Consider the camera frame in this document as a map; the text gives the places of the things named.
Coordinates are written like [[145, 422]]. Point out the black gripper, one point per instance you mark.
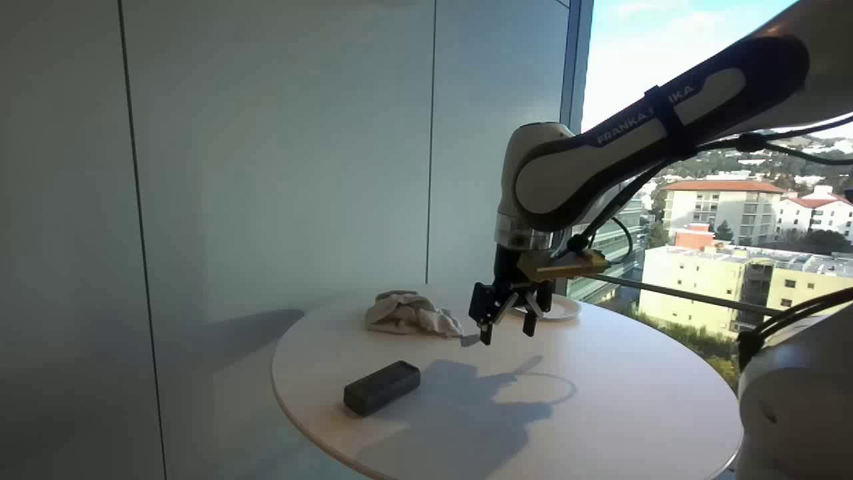
[[506, 278]]

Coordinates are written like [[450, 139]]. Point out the white towel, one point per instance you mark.
[[409, 314]]

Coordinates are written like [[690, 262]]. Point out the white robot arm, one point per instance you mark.
[[787, 78]]

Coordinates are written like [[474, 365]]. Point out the white plate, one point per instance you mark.
[[561, 310]]

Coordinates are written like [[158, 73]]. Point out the dark grey rectangular block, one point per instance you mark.
[[372, 394]]

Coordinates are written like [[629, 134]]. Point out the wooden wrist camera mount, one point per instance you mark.
[[577, 265]]

